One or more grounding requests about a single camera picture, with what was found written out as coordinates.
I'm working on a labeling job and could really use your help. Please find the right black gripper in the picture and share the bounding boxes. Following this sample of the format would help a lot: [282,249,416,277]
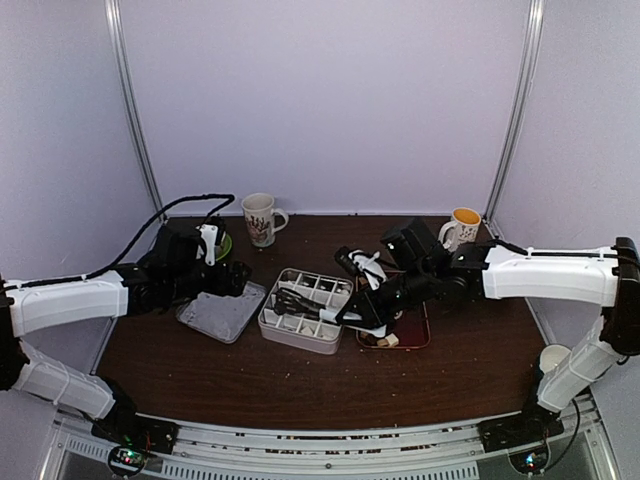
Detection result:
[336,264,436,330]

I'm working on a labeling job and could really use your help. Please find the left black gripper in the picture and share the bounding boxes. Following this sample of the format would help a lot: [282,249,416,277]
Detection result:
[167,259,251,301]

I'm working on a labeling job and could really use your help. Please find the lilac bunny tin lid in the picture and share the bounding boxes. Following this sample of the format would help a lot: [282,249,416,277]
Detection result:
[176,281,267,344]

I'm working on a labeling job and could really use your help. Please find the white metal tongs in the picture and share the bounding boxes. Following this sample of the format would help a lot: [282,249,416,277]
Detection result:
[273,288,392,338]

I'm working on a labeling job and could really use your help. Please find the red chocolate tray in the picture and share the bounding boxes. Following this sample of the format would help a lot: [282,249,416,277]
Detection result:
[355,302,431,351]

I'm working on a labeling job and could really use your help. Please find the lilac tin box with dividers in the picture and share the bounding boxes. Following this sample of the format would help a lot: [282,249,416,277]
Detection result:
[258,268,354,355]

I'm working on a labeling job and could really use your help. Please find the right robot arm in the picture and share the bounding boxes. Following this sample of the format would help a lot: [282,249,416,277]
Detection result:
[335,217,639,442]

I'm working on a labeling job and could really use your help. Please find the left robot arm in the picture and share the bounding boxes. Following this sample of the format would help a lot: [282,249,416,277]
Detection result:
[1,193,251,444]

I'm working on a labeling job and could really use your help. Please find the green saucer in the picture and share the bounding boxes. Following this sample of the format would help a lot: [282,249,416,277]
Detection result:
[215,233,233,262]

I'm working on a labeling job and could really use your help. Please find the white mug yellow inside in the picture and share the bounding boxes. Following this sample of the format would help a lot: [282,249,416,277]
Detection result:
[438,207,482,252]

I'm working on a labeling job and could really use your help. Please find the tall floral mug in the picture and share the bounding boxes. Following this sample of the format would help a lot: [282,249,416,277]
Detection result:
[241,193,289,248]

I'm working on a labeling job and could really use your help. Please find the white bowl near right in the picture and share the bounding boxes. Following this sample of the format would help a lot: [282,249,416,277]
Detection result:
[538,344,571,375]

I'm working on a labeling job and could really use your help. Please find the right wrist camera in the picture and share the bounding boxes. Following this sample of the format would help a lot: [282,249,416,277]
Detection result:
[334,246,388,290]

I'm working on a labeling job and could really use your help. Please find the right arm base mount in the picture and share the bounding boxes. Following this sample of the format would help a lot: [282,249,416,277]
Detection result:
[478,414,564,477]

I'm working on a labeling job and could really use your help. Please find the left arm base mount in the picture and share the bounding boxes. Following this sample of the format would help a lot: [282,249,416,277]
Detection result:
[91,416,179,478]

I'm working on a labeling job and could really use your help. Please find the front aluminium rail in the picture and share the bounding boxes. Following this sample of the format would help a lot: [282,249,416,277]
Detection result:
[36,401,622,479]

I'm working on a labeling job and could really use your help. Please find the right aluminium frame post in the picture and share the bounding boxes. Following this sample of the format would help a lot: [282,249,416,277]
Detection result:
[484,0,546,225]

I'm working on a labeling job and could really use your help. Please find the aluminium frame post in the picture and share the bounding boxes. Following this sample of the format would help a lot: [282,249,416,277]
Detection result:
[484,0,546,225]
[104,0,163,212]

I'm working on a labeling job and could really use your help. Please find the left aluminium frame post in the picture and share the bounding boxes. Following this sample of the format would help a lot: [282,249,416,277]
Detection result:
[104,0,163,212]

